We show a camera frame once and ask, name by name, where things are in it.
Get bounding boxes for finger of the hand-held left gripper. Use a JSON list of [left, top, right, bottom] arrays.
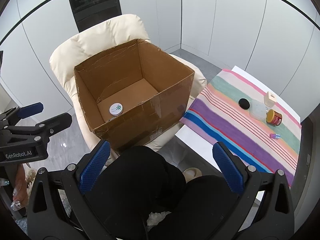
[[0, 102, 45, 125], [10, 112, 73, 143]]

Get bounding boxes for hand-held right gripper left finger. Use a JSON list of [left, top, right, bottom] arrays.
[[26, 141, 113, 240]]

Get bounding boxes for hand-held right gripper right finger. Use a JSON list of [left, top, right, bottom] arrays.
[[212, 141, 296, 240]]

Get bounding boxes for white round tin green print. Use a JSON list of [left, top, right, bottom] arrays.
[[109, 102, 124, 117]]

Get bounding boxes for brown cardboard box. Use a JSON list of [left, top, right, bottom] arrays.
[[74, 39, 195, 153]]

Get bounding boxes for small beige carton box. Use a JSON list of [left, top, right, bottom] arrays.
[[264, 92, 277, 107]]

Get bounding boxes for person's left hand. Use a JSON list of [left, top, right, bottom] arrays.
[[11, 165, 29, 210]]

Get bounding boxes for beige slipper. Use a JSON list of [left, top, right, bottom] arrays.
[[182, 167, 202, 182]]

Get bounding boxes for striped colourful cloth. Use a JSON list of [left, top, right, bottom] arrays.
[[179, 69, 302, 188]]

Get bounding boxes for white table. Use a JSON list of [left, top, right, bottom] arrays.
[[175, 66, 302, 198]]

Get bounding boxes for person's black trousers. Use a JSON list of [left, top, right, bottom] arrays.
[[84, 145, 250, 240]]

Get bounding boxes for clear square plastic lid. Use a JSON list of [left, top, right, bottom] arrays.
[[250, 99, 269, 121]]

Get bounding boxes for red jar with yellow lid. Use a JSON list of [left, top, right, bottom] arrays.
[[266, 109, 282, 125]]

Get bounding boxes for light blue fleece garment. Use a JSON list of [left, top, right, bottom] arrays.
[[15, 166, 172, 233]]

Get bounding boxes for cream padded armchair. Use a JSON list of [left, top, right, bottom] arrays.
[[49, 14, 207, 155]]

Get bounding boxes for black glass cabinet door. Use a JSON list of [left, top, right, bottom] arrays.
[[64, 0, 123, 33]]

